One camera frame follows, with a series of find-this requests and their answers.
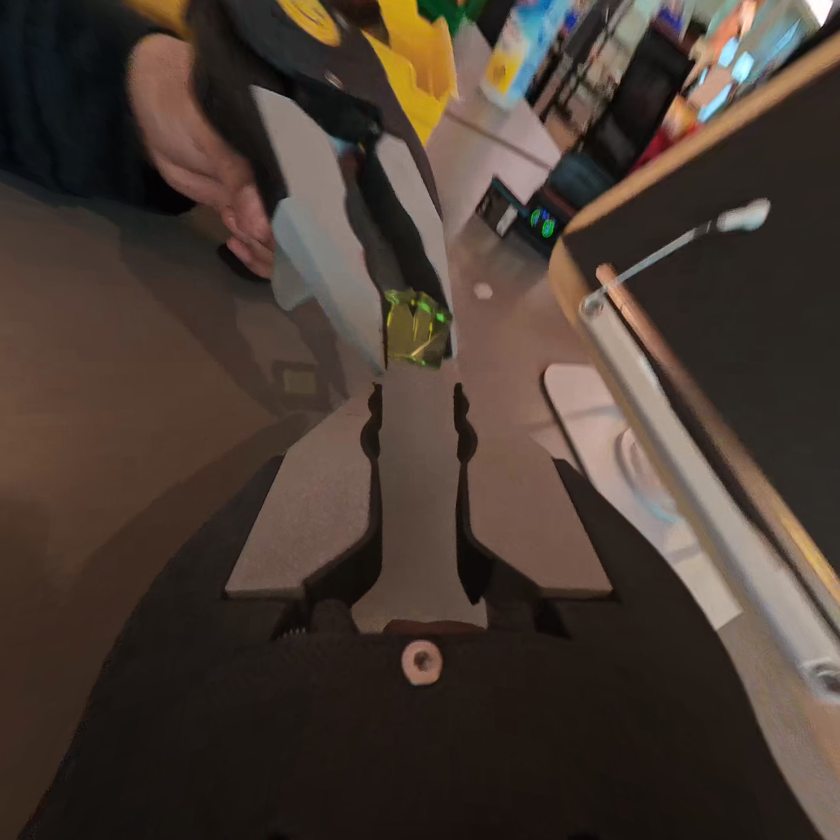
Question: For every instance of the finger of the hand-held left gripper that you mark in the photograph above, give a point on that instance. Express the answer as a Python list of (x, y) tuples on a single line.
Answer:
[(417, 210), (321, 216)]

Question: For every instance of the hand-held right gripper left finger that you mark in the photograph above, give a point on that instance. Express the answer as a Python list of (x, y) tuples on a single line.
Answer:
[(308, 518)]

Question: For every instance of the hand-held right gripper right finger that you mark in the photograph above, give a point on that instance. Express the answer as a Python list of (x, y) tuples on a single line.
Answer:
[(531, 518)]

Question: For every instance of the green translucent cube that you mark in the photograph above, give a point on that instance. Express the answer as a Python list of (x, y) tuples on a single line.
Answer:
[(417, 328)]

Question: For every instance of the person's left forearm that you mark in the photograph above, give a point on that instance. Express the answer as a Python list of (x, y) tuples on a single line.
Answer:
[(65, 92)]

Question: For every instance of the person's left hand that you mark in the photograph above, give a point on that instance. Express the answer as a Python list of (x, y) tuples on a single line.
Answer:
[(190, 151)]

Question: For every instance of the small white scrap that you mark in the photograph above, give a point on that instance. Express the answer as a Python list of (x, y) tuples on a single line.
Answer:
[(484, 291)]

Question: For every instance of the yellow plastic bin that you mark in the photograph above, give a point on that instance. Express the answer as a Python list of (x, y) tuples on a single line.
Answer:
[(413, 59)]

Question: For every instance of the dark power bank with display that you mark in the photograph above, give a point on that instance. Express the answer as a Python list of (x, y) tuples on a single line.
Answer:
[(548, 223)]

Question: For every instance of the green plastic bin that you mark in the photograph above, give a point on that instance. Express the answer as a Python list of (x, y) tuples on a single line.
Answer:
[(443, 6)]

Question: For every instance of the white wipes canister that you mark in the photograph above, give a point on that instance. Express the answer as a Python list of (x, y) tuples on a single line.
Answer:
[(522, 52)]

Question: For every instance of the book stand with black board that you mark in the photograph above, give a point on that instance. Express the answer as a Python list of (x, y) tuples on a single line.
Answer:
[(754, 295)]

